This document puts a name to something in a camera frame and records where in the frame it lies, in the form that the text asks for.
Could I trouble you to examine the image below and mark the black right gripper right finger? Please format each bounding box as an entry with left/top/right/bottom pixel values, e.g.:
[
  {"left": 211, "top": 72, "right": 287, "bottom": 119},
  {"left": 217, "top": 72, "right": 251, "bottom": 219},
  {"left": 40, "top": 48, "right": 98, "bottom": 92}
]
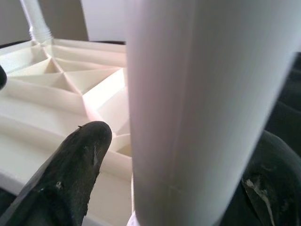
[{"left": 231, "top": 130, "right": 301, "bottom": 226}]

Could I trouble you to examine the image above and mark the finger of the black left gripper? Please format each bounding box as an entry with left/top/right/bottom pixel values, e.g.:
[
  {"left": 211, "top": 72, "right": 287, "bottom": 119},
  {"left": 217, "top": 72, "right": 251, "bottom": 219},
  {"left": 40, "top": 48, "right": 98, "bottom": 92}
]
[{"left": 0, "top": 65, "right": 8, "bottom": 90}]

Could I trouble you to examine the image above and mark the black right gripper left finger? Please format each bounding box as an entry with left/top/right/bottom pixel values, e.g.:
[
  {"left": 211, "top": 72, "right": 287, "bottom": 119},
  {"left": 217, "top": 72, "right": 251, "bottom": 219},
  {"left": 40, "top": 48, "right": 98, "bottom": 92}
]
[{"left": 0, "top": 120, "right": 112, "bottom": 226}]

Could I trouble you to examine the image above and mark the cream plastic table top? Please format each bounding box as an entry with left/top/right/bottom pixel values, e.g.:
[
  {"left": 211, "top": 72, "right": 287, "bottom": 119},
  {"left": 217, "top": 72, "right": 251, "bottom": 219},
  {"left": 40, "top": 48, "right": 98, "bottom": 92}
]
[{"left": 0, "top": 39, "right": 135, "bottom": 226}]

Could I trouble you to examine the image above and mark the white plastic table leg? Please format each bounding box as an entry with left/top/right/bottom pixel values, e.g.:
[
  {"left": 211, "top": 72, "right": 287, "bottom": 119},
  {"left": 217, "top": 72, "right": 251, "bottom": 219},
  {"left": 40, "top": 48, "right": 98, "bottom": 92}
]
[
  {"left": 124, "top": 0, "right": 301, "bottom": 226},
  {"left": 20, "top": 0, "right": 54, "bottom": 44}
]

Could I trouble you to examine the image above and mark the black table cloth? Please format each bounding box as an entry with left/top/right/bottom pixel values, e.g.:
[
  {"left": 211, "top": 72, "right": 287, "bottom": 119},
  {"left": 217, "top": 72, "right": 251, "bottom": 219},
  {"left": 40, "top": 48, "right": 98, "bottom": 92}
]
[{"left": 0, "top": 40, "right": 301, "bottom": 201}]

